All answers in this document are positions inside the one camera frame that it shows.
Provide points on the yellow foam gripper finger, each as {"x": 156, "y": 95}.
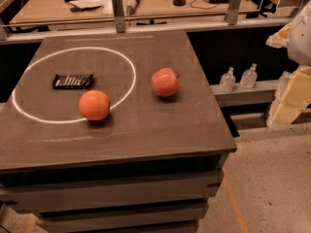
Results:
{"x": 293, "y": 94}

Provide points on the orange fruit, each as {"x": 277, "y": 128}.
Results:
{"x": 94, "y": 105}

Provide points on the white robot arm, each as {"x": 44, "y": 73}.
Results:
{"x": 293, "y": 94}

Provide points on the grey metal ledge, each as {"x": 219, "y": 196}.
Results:
{"x": 262, "y": 92}

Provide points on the clear plastic bottle right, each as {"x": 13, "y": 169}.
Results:
{"x": 249, "y": 77}

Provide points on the clear plastic bottle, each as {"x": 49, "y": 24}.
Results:
{"x": 249, "y": 77}
{"x": 227, "y": 81}

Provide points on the clear plastic bottle left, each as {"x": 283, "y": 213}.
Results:
{"x": 227, "y": 81}

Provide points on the red apple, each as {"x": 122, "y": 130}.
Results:
{"x": 165, "y": 82}

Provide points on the caulk gun tube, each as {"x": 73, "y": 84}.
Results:
{"x": 131, "y": 6}

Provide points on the dark stacked table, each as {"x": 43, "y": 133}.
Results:
{"x": 149, "y": 166}

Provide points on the black snack bar wrapper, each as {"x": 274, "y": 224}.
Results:
{"x": 71, "y": 81}

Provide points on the white paper sheet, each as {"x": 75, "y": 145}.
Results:
{"x": 87, "y": 4}

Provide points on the wooden background desk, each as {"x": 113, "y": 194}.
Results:
{"x": 53, "y": 12}

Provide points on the grey metal post right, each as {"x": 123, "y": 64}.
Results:
{"x": 233, "y": 12}

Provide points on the grey metal post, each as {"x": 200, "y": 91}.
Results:
{"x": 233, "y": 12}
{"x": 118, "y": 15}

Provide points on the grey metal post left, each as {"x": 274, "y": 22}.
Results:
{"x": 118, "y": 15}

